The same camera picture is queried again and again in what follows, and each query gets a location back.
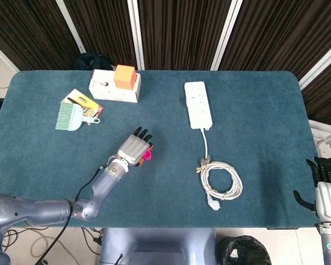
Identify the orange cube block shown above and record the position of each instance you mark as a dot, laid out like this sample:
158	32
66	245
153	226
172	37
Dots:
124	77

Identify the pink plastic cup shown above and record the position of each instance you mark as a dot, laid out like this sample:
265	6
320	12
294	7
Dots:
147	156

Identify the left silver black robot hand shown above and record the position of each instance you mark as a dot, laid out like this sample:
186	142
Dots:
132	149

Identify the white cardboard box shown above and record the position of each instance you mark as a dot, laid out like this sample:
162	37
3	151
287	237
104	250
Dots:
104	88

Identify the mint green hand brush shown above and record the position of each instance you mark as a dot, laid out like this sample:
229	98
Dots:
71	118

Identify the black backpack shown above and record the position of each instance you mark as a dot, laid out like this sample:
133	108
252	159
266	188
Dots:
92	62

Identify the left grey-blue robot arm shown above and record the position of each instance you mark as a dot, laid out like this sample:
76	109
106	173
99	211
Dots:
104	179

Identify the white metal rack frame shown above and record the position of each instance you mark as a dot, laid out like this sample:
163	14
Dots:
328	135

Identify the white partition post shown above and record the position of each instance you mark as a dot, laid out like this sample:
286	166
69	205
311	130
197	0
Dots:
226	33
2	55
70	26
136	33
320	64

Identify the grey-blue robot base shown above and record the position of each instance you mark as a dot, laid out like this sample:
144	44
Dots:
160	245

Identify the yellow battery blister pack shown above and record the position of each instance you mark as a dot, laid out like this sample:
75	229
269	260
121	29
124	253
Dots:
84	100

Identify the black trash bin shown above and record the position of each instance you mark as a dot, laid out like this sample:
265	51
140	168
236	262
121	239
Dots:
242	251

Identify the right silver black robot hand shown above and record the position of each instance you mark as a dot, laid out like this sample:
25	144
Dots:
329	201

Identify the white power strip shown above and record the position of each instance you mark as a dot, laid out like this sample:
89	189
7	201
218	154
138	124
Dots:
198	105

